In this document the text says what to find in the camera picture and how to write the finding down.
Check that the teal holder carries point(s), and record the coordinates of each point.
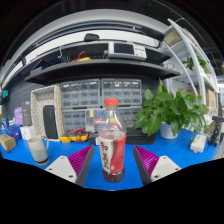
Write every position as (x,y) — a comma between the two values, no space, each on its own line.
(5,94)

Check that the blue box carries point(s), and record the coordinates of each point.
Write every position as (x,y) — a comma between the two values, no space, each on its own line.
(15,131)

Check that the black shelf unit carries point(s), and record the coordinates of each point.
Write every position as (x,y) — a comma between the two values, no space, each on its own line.
(100,68)

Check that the flat round red coaster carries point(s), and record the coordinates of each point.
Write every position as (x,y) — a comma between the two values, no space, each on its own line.
(113,180)

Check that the brown cardboard box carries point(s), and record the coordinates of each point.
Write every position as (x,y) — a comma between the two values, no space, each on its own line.
(7,142)

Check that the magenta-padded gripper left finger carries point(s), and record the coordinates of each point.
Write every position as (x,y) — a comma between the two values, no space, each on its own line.
(61,168)

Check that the grey ceramic mug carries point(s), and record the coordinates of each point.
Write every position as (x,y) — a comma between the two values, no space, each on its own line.
(37,150)

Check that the black stand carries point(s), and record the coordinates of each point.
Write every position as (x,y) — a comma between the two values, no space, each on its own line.
(216,128)

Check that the white perforated basket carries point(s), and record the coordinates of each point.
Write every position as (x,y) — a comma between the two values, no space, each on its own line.
(40,100)

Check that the white box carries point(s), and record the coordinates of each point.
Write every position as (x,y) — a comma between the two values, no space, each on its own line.
(27,132)

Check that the black speaker case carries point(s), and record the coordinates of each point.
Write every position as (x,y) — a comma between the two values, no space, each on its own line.
(50,121)

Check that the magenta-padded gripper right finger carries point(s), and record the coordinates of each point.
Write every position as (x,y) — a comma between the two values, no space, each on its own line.
(165,168)

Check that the green potted plant white pot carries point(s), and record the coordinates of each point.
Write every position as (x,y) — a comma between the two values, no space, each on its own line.
(166,103)

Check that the white power adapter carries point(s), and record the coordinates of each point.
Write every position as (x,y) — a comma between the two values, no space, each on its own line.
(198,143)

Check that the black flat case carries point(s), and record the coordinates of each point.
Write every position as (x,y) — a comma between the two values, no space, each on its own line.
(140,137)

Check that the dark grey box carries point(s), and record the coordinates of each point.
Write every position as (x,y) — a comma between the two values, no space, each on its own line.
(26,113)

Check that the grey small parts drawer cabinet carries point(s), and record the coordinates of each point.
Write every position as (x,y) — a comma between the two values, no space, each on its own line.
(121,91)
(80,93)

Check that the clear red-capped drink bottle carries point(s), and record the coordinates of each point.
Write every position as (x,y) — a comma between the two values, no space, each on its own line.
(111,143)

